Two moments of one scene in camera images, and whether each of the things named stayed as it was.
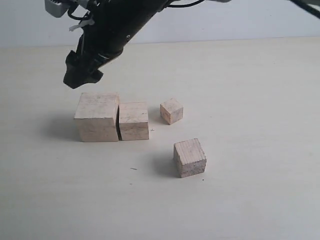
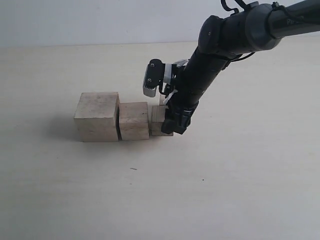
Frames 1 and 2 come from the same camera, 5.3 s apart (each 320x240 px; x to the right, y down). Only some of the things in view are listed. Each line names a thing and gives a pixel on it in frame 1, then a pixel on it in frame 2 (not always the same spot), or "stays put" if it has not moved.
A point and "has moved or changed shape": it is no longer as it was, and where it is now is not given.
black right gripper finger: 94,76 → 182,124
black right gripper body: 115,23 → 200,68
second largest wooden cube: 133,121 stays put
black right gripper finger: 76,75 → 168,125
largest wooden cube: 95,116 stays put
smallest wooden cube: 171,111 has moved or changed shape
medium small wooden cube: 189,158 → 158,118
